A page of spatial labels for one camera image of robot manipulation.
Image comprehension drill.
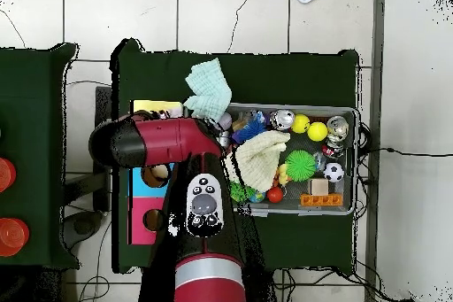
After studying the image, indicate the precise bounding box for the cream muslin cloth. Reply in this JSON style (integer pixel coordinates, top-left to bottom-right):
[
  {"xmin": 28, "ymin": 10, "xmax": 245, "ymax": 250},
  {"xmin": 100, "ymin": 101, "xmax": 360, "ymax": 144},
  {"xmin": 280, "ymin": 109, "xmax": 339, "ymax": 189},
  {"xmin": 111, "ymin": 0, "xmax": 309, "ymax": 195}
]
[{"xmin": 224, "ymin": 129, "xmax": 291, "ymax": 193}]

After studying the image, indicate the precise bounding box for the mint green muslin cloth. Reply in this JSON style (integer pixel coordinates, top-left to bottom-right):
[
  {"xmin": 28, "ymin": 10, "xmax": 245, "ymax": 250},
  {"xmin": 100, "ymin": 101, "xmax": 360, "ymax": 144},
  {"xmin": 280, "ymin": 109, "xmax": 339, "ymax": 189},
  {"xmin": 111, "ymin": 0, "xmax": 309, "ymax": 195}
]
[{"xmin": 183, "ymin": 58, "xmax": 233, "ymax": 122}]

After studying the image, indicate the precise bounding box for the wooden box with three holes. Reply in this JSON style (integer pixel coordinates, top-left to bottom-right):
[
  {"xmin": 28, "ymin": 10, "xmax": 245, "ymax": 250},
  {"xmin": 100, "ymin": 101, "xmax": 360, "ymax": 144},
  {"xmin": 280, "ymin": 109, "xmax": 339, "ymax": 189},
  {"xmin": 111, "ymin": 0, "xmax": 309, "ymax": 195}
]
[{"xmin": 127, "ymin": 99, "xmax": 185, "ymax": 245}]

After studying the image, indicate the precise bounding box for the silver drink can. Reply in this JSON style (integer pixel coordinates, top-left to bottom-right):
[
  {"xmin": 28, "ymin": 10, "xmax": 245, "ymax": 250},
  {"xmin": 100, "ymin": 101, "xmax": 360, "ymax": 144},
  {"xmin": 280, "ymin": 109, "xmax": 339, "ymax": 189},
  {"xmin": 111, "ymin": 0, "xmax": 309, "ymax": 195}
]
[
  {"xmin": 326, "ymin": 115, "xmax": 349, "ymax": 138},
  {"xmin": 270, "ymin": 109, "xmax": 296, "ymax": 131}
]

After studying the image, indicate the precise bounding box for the small red ball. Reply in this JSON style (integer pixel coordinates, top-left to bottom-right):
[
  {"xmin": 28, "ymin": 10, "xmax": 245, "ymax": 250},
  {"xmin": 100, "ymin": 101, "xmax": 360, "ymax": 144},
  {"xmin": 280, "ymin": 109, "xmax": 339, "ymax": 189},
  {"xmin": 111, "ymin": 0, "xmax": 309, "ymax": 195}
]
[{"xmin": 265, "ymin": 186, "xmax": 285, "ymax": 204}]

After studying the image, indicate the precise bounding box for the green spiky rubber ball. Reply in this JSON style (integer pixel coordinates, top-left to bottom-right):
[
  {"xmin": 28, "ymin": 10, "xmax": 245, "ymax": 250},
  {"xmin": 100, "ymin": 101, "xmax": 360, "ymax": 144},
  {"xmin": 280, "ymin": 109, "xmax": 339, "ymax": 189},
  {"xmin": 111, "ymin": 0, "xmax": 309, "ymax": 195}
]
[{"xmin": 284, "ymin": 149, "xmax": 317, "ymax": 182}]

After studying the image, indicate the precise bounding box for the yellow tennis ball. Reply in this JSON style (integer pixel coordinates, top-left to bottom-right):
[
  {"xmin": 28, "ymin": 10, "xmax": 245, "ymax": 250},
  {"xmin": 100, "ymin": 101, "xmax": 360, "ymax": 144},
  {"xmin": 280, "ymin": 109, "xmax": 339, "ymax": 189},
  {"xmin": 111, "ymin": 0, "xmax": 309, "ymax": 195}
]
[{"xmin": 307, "ymin": 121, "xmax": 329, "ymax": 143}]

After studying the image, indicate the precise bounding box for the light wooden block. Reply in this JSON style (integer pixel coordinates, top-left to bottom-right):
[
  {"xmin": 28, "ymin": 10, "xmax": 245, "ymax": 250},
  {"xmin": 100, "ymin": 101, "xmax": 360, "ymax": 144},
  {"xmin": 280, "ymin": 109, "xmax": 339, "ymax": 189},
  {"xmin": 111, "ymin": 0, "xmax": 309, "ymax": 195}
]
[{"xmin": 310, "ymin": 178, "xmax": 330, "ymax": 197}]

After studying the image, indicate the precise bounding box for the small black and white soccer ball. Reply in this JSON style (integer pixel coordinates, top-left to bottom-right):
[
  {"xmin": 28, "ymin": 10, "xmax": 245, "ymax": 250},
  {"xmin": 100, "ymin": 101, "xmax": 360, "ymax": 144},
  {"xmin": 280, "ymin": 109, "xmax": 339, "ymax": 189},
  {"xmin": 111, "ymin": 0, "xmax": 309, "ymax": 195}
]
[{"xmin": 323, "ymin": 162, "xmax": 345, "ymax": 183}]

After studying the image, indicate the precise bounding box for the black upright panel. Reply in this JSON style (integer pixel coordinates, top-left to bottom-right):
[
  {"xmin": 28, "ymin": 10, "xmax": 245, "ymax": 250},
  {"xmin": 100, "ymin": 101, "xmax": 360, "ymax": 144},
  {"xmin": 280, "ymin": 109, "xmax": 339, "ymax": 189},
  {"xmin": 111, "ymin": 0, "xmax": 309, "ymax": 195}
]
[{"xmin": 93, "ymin": 85, "xmax": 113, "ymax": 213}]

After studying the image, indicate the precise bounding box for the dark green cloth of side table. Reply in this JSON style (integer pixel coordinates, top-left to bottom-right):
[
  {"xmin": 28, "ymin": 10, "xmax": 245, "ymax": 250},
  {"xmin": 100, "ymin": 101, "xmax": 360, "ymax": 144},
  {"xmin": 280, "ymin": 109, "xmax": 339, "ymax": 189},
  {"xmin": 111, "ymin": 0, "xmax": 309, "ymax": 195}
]
[{"xmin": 0, "ymin": 43, "xmax": 81, "ymax": 269}]

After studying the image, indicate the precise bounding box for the orange translucent cup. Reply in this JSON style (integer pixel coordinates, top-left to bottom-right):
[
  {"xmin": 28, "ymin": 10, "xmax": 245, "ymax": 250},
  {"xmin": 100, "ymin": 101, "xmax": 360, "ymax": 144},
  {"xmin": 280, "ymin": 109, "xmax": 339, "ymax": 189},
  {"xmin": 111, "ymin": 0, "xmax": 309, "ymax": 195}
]
[
  {"xmin": 0, "ymin": 217, "xmax": 30, "ymax": 258},
  {"xmin": 0, "ymin": 157, "xmax": 17, "ymax": 193}
]

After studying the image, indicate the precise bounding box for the silver wire mesh bin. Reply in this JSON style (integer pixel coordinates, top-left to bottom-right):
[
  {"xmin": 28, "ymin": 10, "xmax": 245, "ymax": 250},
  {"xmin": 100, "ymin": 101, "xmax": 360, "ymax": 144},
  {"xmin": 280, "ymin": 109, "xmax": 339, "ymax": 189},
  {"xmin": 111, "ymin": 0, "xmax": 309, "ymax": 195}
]
[{"xmin": 217, "ymin": 101, "xmax": 360, "ymax": 216}]

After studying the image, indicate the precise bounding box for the black power cable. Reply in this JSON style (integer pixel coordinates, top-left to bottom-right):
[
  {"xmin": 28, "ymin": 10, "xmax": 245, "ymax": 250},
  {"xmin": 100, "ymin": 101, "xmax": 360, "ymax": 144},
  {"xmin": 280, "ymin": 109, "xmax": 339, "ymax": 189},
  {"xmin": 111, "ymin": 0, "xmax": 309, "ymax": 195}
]
[{"xmin": 357, "ymin": 145, "xmax": 453, "ymax": 159}]

